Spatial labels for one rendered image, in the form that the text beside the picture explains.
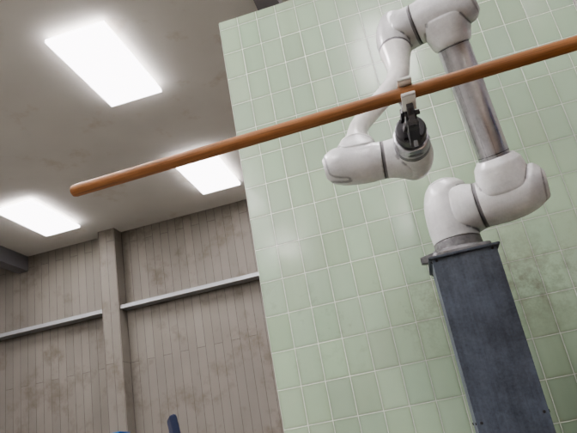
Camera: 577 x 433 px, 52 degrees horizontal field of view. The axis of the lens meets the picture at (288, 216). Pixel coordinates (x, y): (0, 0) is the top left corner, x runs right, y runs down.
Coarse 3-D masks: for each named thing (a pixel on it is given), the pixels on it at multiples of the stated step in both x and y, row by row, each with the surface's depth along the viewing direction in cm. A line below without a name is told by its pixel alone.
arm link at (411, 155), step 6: (426, 138) 145; (396, 144) 147; (426, 144) 145; (396, 150) 150; (402, 150) 146; (408, 150) 145; (414, 150) 145; (420, 150) 145; (426, 150) 148; (402, 156) 150; (408, 156) 148; (414, 156) 147; (420, 156) 148
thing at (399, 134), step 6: (420, 120) 143; (396, 126) 144; (402, 126) 143; (420, 126) 142; (396, 132) 143; (402, 132) 143; (408, 132) 138; (420, 132) 142; (426, 132) 143; (396, 138) 146; (402, 138) 142; (408, 138) 142; (402, 144) 144; (408, 144) 143
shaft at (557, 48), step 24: (552, 48) 121; (576, 48) 121; (456, 72) 124; (480, 72) 123; (384, 96) 126; (288, 120) 131; (312, 120) 129; (336, 120) 129; (216, 144) 132; (240, 144) 132; (144, 168) 135; (168, 168) 135; (72, 192) 138
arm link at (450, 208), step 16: (432, 192) 196; (448, 192) 193; (464, 192) 190; (432, 208) 195; (448, 208) 191; (464, 208) 189; (432, 224) 194; (448, 224) 190; (464, 224) 189; (480, 224) 190; (432, 240) 196
